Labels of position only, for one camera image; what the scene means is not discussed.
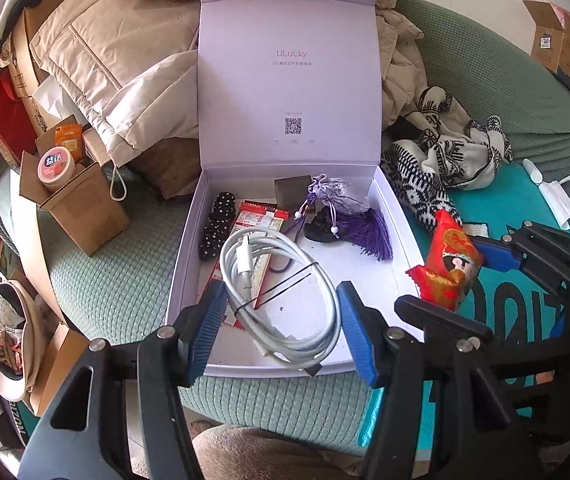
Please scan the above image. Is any black polka dot scrunchie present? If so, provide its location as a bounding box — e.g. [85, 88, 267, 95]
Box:
[199, 191, 238, 262]

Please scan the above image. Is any khaki coat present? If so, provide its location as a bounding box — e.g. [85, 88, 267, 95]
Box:
[375, 7, 428, 131]

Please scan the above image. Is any red white snack packet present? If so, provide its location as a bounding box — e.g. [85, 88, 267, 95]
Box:
[200, 199, 291, 331]

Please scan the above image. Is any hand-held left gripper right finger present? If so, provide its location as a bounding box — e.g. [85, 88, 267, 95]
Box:
[336, 281, 521, 480]

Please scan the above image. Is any red gift bag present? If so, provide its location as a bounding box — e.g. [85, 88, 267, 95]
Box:
[0, 70, 38, 166]

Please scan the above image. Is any beige bucket bag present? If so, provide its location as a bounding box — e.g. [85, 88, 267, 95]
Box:
[0, 280, 48, 401]

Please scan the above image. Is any plain cardboard box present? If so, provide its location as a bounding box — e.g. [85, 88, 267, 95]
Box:
[27, 320, 90, 417]

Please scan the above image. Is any teal printed bag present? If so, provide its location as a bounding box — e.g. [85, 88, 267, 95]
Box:
[7, 397, 33, 446]

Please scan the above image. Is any black white knit scarf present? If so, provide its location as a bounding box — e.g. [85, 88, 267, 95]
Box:
[380, 85, 513, 233]

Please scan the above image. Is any brown cushion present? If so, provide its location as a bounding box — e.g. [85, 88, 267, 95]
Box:
[132, 135, 203, 203]

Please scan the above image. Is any green sofa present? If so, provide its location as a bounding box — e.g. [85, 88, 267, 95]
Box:
[0, 0, 570, 446]

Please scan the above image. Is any small dark brown box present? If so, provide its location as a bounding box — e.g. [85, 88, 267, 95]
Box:
[274, 175, 313, 209]

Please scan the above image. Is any pink lidded jar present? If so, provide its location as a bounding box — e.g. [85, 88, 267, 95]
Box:
[36, 146, 76, 191]

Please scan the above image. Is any teal bubble mailer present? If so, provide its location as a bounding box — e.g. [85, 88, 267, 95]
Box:
[355, 162, 570, 448]

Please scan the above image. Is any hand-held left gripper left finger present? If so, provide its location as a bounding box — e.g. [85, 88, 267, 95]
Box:
[17, 280, 231, 480]

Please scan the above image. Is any small open cardboard box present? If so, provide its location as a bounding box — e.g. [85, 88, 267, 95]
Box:
[19, 127, 132, 257]

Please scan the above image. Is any beige puffer jacket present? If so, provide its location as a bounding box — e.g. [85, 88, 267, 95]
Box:
[29, 0, 203, 166]

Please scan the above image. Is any cardboard sheet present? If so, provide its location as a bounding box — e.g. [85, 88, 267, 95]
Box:
[10, 170, 66, 321]

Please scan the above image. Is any red orange snack packet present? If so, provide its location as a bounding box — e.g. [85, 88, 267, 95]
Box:
[405, 208, 483, 311]

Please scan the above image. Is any white gift box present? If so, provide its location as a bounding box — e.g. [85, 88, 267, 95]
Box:
[164, 0, 433, 378]

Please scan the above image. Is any purple tasselled sachet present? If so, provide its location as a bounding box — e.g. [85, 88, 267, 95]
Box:
[270, 174, 395, 276]

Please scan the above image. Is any white tube and paper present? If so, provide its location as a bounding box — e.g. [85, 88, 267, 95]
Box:
[538, 180, 570, 228]

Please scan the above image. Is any black bow hair clip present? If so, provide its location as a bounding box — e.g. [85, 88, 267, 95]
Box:
[304, 210, 351, 243]

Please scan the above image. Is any white charging cable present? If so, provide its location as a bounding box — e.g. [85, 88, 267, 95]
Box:
[219, 227, 342, 377]

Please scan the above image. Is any tall cardboard box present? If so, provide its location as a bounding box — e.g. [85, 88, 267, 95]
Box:
[7, 7, 66, 126]

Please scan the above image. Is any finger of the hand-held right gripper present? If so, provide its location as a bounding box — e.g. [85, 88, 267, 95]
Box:
[394, 295, 531, 361]
[468, 220, 570, 291]

